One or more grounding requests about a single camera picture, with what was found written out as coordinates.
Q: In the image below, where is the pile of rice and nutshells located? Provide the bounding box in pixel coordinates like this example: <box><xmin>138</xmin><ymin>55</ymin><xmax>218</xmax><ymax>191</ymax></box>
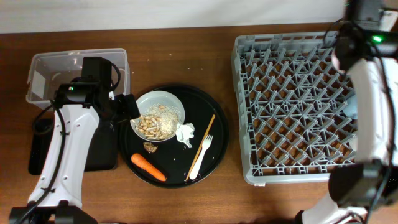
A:
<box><xmin>131</xmin><ymin>104</ymin><xmax>181</xmax><ymax>141</ymax></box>

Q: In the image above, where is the white tissue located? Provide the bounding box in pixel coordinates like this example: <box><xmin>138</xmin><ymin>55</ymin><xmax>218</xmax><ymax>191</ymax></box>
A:
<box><xmin>175</xmin><ymin>123</ymin><xmax>195</xmax><ymax>148</ymax></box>

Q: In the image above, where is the light blue cup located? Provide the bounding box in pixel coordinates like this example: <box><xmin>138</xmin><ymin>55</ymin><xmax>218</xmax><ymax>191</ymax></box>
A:
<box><xmin>343</xmin><ymin>95</ymin><xmax>358</xmax><ymax>120</ymax></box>

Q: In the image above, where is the wooden chopstick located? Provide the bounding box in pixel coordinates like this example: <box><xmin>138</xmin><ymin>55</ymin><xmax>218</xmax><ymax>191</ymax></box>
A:
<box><xmin>185</xmin><ymin>114</ymin><xmax>215</xmax><ymax>181</ymax></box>

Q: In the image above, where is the white plastic fork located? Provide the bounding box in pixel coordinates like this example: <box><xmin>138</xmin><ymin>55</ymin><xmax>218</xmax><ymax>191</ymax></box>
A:
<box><xmin>189</xmin><ymin>134</ymin><xmax>213</xmax><ymax>180</ymax></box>

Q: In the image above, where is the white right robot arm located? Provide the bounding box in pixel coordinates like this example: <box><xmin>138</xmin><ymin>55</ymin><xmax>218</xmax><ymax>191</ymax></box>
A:
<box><xmin>294</xmin><ymin>0</ymin><xmax>397</xmax><ymax>223</ymax></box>

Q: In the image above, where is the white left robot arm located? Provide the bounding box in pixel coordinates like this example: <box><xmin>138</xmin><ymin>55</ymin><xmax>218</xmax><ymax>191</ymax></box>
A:
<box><xmin>9</xmin><ymin>57</ymin><xmax>140</xmax><ymax>223</ymax></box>

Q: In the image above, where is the clear plastic waste bin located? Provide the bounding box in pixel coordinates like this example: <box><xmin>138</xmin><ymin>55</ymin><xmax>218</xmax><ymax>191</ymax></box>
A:
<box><xmin>25</xmin><ymin>48</ymin><xmax>131</xmax><ymax>109</ymax></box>

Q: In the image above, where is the black rectangular waste tray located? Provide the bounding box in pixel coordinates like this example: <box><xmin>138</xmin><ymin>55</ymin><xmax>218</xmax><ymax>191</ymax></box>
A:
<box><xmin>28</xmin><ymin>118</ymin><xmax>118</xmax><ymax>175</ymax></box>

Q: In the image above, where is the grey dishwasher rack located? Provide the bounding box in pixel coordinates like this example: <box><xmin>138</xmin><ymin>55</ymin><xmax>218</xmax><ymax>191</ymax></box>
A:
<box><xmin>231</xmin><ymin>31</ymin><xmax>357</xmax><ymax>186</ymax></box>

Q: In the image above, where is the brown walnut shell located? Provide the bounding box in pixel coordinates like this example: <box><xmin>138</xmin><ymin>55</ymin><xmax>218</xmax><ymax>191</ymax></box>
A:
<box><xmin>143</xmin><ymin>142</ymin><xmax>158</xmax><ymax>153</ymax></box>

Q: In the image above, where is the orange carrot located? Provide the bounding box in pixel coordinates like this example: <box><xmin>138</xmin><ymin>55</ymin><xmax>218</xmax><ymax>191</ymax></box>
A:
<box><xmin>131</xmin><ymin>153</ymin><xmax>167</xmax><ymax>182</ymax></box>

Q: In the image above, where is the white label on bin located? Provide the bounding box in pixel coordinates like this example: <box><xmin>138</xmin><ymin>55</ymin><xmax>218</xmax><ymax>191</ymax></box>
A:
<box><xmin>31</xmin><ymin>71</ymin><xmax>46</xmax><ymax>98</ymax></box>

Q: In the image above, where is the round black serving tray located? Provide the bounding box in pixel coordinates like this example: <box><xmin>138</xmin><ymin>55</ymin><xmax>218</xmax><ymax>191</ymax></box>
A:
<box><xmin>118</xmin><ymin>85</ymin><xmax>229</xmax><ymax>188</ymax></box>

